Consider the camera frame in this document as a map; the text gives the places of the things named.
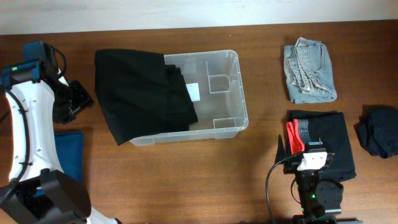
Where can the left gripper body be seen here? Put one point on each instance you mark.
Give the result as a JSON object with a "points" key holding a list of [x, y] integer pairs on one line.
{"points": [[81, 94]]}

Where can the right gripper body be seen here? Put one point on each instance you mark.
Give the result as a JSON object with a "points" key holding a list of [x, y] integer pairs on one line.
{"points": [[309, 175]]}

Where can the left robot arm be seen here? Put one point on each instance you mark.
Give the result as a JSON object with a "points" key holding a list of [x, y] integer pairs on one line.
{"points": [[45, 181]]}

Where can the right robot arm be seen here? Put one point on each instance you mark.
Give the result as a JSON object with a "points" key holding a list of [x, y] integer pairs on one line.
{"points": [[320, 199]]}

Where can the clear plastic storage container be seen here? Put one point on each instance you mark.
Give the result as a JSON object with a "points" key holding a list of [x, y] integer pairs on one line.
{"points": [[222, 109]]}

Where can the white label in container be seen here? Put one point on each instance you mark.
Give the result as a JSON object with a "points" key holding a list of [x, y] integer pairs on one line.
{"points": [[193, 91]]}

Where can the black garment with red waistband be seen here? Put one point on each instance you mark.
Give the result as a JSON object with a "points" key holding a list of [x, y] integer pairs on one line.
{"points": [[330, 129]]}

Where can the blue folded garment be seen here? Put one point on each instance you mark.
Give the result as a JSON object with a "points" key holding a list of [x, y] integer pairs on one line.
{"points": [[69, 147]]}

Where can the dark navy crumpled garment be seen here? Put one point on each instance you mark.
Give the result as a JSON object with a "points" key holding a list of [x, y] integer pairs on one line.
{"points": [[377, 131]]}

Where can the light blue folded jeans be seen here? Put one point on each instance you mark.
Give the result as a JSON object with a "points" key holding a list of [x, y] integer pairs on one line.
{"points": [[308, 72]]}

